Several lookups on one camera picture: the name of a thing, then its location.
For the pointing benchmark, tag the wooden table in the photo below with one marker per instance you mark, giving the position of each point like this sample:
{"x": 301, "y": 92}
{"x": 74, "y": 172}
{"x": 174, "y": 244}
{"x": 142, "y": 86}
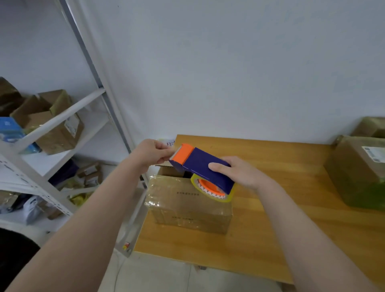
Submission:
{"x": 289, "y": 210}

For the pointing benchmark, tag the dark crumpled shelf carton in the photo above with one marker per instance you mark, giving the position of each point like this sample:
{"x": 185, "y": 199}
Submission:
{"x": 9, "y": 96}

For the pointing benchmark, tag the small open carton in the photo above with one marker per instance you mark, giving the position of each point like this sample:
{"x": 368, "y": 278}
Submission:
{"x": 90, "y": 174}

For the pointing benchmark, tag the grey metal shelf rack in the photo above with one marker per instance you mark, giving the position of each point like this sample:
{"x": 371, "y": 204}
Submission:
{"x": 54, "y": 120}

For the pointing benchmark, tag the large worn shelf carton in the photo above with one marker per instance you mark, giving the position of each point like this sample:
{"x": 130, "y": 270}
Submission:
{"x": 54, "y": 135}

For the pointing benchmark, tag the dark blue bag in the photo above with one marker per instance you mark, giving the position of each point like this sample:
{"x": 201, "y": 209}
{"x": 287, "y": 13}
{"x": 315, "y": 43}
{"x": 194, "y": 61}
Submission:
{"x": 63, "y": 173}

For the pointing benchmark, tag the small open-flap cardboard box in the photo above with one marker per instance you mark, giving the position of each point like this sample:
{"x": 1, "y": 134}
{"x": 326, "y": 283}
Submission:
{"x": 370, "y": 127}

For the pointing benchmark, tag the stack of cardboard boxes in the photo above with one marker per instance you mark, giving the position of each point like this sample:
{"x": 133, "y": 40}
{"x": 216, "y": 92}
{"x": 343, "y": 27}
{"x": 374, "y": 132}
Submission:
{"x": 186, "y": 207}

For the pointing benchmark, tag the white paper wall sign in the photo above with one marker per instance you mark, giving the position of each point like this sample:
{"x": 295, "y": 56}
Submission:
{"x": 167, "y": 141}

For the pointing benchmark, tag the large green-printed cardboard box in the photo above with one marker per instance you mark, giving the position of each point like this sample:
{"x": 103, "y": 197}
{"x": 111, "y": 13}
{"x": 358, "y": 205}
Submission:
{"x": 358, "y": 174}

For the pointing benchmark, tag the blue printed packet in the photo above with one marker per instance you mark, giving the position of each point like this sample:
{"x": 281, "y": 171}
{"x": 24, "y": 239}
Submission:
{"x": 13, "y": 132}

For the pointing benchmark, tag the brown cardboard scrap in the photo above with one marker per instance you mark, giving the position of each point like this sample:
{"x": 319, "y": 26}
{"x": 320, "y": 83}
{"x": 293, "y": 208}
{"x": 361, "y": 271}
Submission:
{"x": 49, "y": 210}

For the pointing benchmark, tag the white plastic bag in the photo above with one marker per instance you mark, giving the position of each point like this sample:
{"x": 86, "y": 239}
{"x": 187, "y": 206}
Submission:
{"x": 31, "y": 210}

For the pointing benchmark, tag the person's left hand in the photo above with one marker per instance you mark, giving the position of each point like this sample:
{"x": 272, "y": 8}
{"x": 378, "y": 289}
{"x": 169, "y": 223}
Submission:
{"x": 151, "y": 153}

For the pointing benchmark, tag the blue orange tape dispenser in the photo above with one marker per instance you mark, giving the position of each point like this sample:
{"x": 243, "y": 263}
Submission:
{"x": 201, "y": 162}

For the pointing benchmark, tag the person's left forearm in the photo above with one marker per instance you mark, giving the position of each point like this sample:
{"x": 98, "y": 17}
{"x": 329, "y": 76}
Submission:
{"x": 75, "y": 240}

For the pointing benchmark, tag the person's right hand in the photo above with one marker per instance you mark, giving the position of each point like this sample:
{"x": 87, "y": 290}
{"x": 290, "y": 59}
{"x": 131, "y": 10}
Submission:
{"x": 243, "y": 173}

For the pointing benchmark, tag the yellow plastic bag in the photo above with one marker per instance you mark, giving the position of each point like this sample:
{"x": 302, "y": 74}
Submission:
{"x": 78, "y": 195}

